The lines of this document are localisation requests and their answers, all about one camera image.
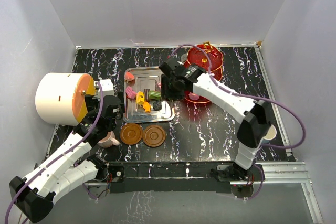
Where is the pink roll cake top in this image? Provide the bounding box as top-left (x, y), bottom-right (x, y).
top-left (188, 92), bottom-right (200, 101)

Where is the red three-tier cake stand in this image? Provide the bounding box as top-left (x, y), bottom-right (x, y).
top-left (183, 42), bottom-right (224, 104)

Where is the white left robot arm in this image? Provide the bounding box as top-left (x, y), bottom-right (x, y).
top-left (5, 92), bottom-right (125, 223)

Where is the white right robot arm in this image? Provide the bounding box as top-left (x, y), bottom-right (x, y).
top-left (159, 58), bottom-right (271, 180)

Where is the pink square cake block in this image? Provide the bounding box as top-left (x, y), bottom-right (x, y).
top-left (125, 86), bottom-right (137, 99)

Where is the salmon pink cake piece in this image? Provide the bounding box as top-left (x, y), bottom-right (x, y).
top-left (124, 71), bottom-right (135, 82)

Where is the yellow orange cake piece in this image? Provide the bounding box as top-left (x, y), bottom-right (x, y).
top-left (135, 91), bottom-right (145, 106)

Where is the silver metal tray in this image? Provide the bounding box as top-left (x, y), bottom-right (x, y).
top-left (123, 67), bottom-right (175, 123)

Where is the brown wooden coaster left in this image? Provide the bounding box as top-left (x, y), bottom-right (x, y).
top-left (120, 123), bottom-right (143, 145)

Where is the brown wooden coaster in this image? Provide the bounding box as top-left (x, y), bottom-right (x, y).
top-left (142, 125), bottom-right (166, 147)
top-left (120, 123), bottom-right (143, 145)

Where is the clear tape roll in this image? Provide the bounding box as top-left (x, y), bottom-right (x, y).
top-left (180, 53), bottom-right (187, 63)

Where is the brown chocolate layered cake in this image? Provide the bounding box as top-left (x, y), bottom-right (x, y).
top-left (143, 88), bottom-right (150, 102)

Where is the pink ceramic cup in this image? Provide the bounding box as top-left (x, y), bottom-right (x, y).
top-left (98, 131), bottom-right (120, 148)

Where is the green striped macaron cake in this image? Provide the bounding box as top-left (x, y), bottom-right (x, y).
top-left (148, 90), bottom-right (161, 100)

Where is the orange fish shaped pastry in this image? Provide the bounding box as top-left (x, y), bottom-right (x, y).
top-left (142, 101), bottom-right (151, 113)

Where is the dark chocolate cookie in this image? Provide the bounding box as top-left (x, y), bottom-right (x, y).
top-left (152, 100), bottom-right (162, 111)

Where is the brown wooden coaster right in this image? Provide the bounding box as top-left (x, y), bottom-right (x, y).
top-left (142, 125), bottom-right (166, 147)

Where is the white cylindrical drum container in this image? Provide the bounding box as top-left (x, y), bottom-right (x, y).
top-left (35, 73), bottom-right (96, 126)

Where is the blue ceramic cup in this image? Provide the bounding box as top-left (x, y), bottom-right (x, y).
top-left (263, 125), bottom-right (277, 144)

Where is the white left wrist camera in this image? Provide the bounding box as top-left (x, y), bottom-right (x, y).
top-left (98, 79), bottom-right (114, 97)

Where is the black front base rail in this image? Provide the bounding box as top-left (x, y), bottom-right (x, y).
top-left (106, 162), bottom-right (265, 194)

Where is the aluminium frame rail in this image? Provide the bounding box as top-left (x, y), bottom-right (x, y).
top-left (255, 41), bottom-right (324, 223)

